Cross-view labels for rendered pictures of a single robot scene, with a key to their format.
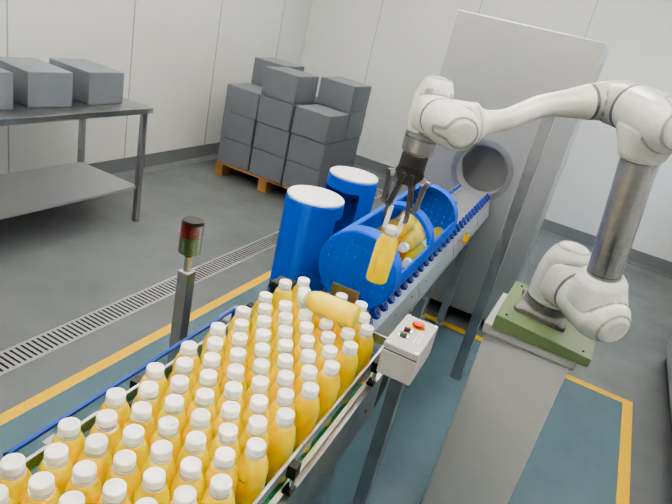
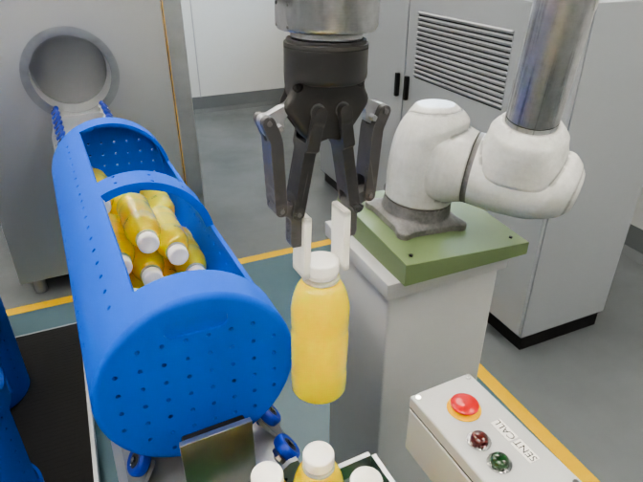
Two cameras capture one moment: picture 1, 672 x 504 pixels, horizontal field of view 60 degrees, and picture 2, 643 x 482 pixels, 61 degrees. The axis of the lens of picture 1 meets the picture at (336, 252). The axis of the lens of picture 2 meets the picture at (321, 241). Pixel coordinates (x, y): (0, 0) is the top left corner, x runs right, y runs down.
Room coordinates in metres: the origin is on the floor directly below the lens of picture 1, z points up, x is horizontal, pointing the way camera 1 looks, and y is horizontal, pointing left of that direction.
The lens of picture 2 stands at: (1.26, 0.21, 1.63)
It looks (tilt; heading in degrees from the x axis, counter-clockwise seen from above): 29 degrees down; 314
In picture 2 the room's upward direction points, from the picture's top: straight up
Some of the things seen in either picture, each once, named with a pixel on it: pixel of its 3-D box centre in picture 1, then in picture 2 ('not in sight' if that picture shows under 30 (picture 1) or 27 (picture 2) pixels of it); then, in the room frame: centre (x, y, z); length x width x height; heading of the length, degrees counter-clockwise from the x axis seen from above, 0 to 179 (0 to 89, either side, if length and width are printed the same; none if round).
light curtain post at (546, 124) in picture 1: (500, 250); (190, 164); (3.01, -0.88, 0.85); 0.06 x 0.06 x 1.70; 70
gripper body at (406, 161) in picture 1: (410, 169); (324, 88); (1.60, -0.15, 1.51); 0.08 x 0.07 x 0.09; 70
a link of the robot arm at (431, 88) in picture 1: (432, 106); not in sight; (1.59, -0.16, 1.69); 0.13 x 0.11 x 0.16; 17
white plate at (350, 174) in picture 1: (354, 175); not in sight; (3.16, 0.00, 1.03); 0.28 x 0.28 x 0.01
